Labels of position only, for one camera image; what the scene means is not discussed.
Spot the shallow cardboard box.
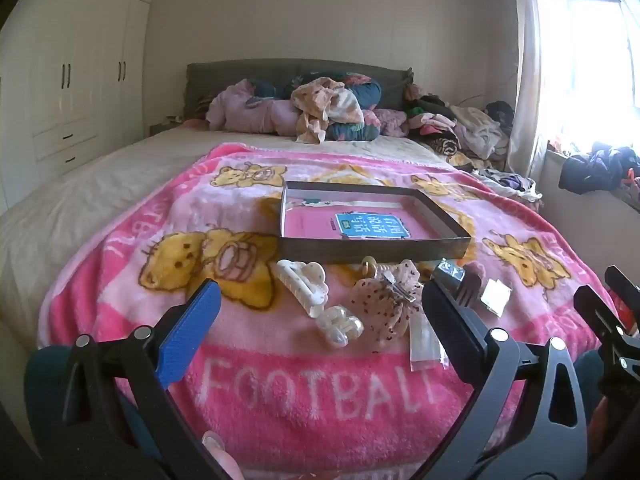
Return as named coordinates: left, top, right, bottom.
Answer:
left=277, top=180, right=473, bottom=267

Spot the dark puffer jacket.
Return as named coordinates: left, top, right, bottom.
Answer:
left=557, top=142, right=636, bottom=196

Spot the light curtain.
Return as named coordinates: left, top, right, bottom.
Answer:
left=505, top=0, right=551, bottom=186

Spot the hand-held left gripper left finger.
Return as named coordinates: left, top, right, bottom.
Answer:
left=62, top=278, right=236, bottom=480

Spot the pink quilted bundle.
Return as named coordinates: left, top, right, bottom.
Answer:
left=205, top=79, right=301, bottom=136

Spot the large white hair claw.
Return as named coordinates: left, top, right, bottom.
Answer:
left=276, top=259, right=331, bottom=318

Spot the peach floral garment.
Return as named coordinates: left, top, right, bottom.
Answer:
left=290, top=77, right=366, bottom=143

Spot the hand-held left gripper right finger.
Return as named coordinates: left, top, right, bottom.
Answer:
left=422, top=277, right=588, bottom=480

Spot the person's left hand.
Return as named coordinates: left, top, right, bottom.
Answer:
left=201, top=430, right=246, bottom=480

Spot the dark pronged hair clip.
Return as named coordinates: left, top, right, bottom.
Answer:
left=457, top=272, right=486, bottom=308

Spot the bed with beige sheet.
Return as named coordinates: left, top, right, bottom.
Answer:
left=0, top=122, right=546, bottom=356

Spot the orange and green clothing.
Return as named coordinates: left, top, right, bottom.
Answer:
left=620, top=160, right=640, bottom=196

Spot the pink fuzzy garment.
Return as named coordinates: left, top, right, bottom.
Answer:
left=362, top=109, right=408, bottom=137

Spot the pile of clothes on bed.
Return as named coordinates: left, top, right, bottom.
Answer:
left=182, top=58, right=416, bottom=121
left=250, top=72, right=383, bottom=142

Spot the dark nightstand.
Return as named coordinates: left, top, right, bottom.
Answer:
left=149, top=119, right=187, bottom=137

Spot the polka-dot bow hair clip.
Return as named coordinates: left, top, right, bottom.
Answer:
left=352, top=259, right=426, bottom=353

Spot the white bag of clothes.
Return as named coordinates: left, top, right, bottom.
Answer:
left=475, top=167, right=538, bottom=198

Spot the pink bear printed blanket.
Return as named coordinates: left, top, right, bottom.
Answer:
left=37, top=142, right=618, bottom=480

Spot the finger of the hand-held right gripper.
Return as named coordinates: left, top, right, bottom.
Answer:
left=605, top=265, right=640, bottom=311
left=574, top=285, right=640, bottom=411

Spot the small clear plastic bag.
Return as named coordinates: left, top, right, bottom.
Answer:
left=477, top=277, right=512, bottom=317

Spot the pink book with blue label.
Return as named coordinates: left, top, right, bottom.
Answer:
left=282, top=197, right=451, bottom=241

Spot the long clear plastic bag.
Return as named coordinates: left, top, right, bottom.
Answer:
left=409, top=310, right=451, bottom=372

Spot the window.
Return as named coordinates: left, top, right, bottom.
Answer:
left=537, top=0, right=640, bottom=161

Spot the white wardrobe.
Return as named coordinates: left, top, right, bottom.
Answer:
left=0, top=0, right=158, bottom=216

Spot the small pearly hair claw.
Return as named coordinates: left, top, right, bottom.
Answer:
left=314, top=304, right=365, bottom=348

